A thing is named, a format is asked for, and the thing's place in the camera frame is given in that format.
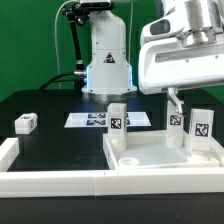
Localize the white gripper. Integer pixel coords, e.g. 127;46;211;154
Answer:
138;33;224;116

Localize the white square table top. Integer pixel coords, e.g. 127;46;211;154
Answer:
103;130;224;170

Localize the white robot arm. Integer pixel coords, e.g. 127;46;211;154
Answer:
62;0;224;115

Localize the white marker sheet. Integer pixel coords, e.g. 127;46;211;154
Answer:
64;112;151;128

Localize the white U-shaped fence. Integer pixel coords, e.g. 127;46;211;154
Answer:
0;138;224;198

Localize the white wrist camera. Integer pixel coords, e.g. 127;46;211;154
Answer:
140;13;184;43

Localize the black cable bundle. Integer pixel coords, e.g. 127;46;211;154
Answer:
38;6;88;91

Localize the grey cable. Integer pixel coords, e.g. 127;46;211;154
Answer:
54;0;81;90

